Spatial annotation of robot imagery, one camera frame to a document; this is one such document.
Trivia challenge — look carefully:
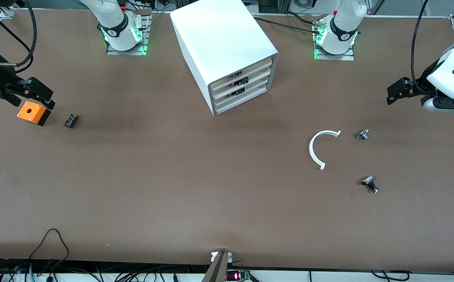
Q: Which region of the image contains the orange box with hole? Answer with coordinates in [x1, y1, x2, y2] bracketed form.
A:
[17, 101, 51, 127]

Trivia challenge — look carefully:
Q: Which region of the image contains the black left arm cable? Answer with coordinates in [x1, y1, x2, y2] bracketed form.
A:
[410, 0, 431, 94]

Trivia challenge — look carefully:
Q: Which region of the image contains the brown wedge beam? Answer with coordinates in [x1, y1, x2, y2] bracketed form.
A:
[201, 251, 229, 282]

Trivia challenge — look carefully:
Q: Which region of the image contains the white C-shaped plastic ring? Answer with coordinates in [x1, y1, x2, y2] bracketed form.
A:
[309, 130, 342, 171]

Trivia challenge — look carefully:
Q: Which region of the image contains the device with red display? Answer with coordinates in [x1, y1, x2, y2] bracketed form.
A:
[226, 269, 251, 282]

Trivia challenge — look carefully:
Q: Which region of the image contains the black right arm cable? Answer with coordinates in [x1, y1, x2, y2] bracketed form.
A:
[0, 0, 38, 74]

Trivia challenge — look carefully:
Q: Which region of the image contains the small white bracket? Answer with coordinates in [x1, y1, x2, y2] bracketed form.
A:
[211, 251, 233, 263]

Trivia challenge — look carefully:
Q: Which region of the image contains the white drawer cabinet shell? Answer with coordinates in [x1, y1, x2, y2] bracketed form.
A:
[170, 0, 279, 116]

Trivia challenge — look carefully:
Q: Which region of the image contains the black capped button part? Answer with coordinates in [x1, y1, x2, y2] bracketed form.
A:
[360, 176, 379, 194]

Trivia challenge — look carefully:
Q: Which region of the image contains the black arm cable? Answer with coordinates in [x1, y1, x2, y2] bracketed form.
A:
[0, 0, 38, 74]
[410, 0, 431, 94]

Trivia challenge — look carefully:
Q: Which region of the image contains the thin black looped cable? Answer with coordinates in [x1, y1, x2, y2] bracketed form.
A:
[28, 228, 70, 275]

